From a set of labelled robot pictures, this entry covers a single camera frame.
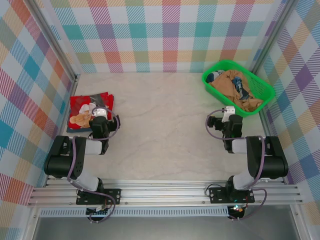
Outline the tan printed t-shirt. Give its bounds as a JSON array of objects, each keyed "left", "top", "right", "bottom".
[{"left": 208, "top": 69, "right": 265, "bottom": 113}]

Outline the folded dark blue t-shirt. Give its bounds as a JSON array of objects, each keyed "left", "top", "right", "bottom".
[{"left": 66, "top": 124, "right": 92, "bottom": 134}]

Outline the folded red printed t-shirt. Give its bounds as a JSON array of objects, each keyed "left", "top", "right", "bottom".
[{"left": 69, "top": 92, "right": 116, "bottom": 131}]

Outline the green plastic basket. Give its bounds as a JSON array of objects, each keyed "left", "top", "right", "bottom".
[{"left": 201, "top": 59, "right": 276, "bottom": 118}]

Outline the navy printed t-shirt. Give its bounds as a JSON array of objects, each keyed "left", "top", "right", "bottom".
[{"left": 206, "top": 70, "right": 222, "bottom": 84}]

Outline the small black controller board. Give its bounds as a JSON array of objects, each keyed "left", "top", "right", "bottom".
[
  {"left": 86, "top": 204, "right": 111, "bottom": 217},
  {"left": 228, "top": 204, "right": 247, "bottom": 216}
]

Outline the grey metal panel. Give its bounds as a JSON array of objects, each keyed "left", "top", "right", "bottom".
[{"left": 32, "top": 216, "right": 301, "bottom": 240}]

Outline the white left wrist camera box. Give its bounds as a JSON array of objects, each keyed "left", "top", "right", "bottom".
[{"left": 93, "top": 107, "right": 111, "bottom": 118}]

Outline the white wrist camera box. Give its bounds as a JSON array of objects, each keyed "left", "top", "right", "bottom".
[
  {"left": 222, "top": 106, "right": 237, "bottom": 123},
  {"left": 93, "top": 107, "right": 111, "bottom": 118}
]

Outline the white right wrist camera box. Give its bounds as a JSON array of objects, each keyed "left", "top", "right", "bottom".
[{"left": 222, "top": 106, "right": 237, "bottom": 123}]

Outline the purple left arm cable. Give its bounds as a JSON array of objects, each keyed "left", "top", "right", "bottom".
[{"left": 66, "top": 107, "right": 121, "bottom": 224}]

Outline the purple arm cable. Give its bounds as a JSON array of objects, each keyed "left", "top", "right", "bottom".
[
  {"left": 205, "top": 109, "right": 268, "bottom": 222},
  {"left": 66, "top": 107, "right": 121, "bottom": 224}
]

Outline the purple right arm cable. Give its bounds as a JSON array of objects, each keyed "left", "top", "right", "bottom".
[{"left": 205, "top": 109, "right": 268, "bottom": 222}]

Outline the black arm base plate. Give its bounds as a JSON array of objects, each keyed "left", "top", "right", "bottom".
[
  {"left": 208, "top": 186, "right": 256, "bottom": 205},
  {"left": 76, "top": 188, "right": 122, "bottom": 206}
]

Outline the aluminium mounting rail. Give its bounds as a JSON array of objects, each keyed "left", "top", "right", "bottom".
[{"left": 27, "top": 177, "right": 304, "bottom": 209}]

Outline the aluminium corner post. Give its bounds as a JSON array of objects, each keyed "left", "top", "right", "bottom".
[
  {"left": 24, "top": 0, "right": 81, "bottom": 83},
  {"left": 249, "top": 0, "right": 299, "bottom": 74}
]

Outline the white slotted cable duct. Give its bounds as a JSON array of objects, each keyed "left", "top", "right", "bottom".
[{"left": 39, "top": 209, "right": 230, "bottom": 218}]

